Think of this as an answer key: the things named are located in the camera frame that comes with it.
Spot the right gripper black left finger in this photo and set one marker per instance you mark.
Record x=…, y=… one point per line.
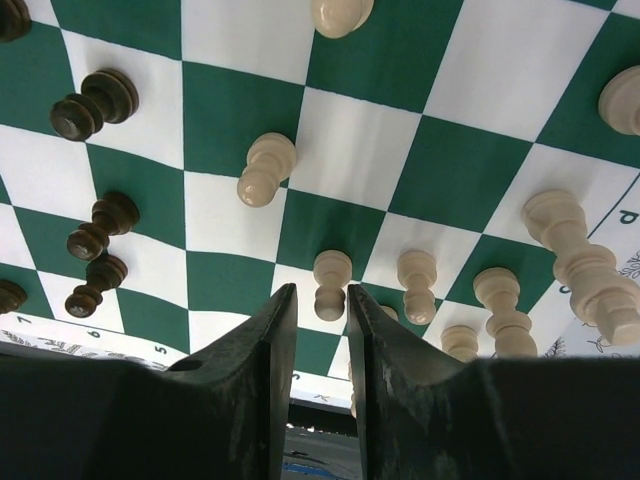
x=233, y=396

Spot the white pawn chess piece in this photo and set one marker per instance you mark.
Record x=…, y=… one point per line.
x=332, y=270
x=270, y=160
x=416, y=272
x=498, y=290

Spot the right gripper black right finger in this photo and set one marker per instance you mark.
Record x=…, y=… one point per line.
x=408, y=397

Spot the white tall chess piece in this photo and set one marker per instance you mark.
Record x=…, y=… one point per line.
x=600, y=296

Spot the green white chess board mat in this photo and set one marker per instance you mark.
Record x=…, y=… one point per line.
x=426, y=128

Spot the dark pawn chess piece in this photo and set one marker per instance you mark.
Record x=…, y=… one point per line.
x=102, y=274
x=112, y=214

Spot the white bishop chess piece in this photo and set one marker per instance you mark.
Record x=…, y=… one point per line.
x=337, y=18

